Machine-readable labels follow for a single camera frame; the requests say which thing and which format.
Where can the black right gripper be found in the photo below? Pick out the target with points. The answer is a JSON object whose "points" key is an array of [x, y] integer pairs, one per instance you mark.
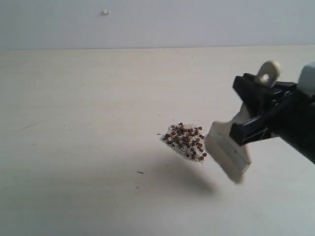
{"points": [[274, 109]]}

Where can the scattered brown pellets and rice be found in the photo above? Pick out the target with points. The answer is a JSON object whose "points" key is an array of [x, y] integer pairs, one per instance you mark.
{"points": [[187, 140]]}

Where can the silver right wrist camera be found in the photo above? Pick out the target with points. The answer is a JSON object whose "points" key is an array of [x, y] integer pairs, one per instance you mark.
{"points": [[306, 81]]}

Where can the wide white-bristle paint brush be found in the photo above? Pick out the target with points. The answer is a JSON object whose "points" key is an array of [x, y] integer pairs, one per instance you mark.
{"points": [[232, 158]]}

